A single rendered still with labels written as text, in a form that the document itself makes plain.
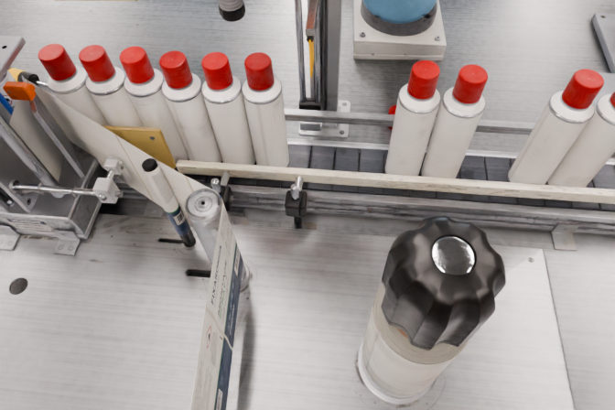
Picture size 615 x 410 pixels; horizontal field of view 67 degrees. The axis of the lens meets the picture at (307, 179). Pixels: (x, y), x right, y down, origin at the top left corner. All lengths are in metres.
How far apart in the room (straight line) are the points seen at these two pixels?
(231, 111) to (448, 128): 0.28
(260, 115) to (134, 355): 0.33
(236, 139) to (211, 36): 0.43
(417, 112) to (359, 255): 0.21
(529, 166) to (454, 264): 0.40
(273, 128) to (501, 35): 0.60
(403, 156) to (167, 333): 0.38
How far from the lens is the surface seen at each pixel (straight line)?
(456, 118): 0.60
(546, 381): 0.65
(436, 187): 0.69
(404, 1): 0.76
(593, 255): 0.80
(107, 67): 0.65
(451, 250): 0.33
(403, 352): 0.42
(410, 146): 0.64
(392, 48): 0.95
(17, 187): 0.68
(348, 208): 0.71
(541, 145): 0.67
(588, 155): 0.70
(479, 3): 1.15
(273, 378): 0.60
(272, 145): 0.66
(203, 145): 0.69
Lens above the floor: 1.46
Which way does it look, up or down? 56 degrees down
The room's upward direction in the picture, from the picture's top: 3 degrees counter-clockwise
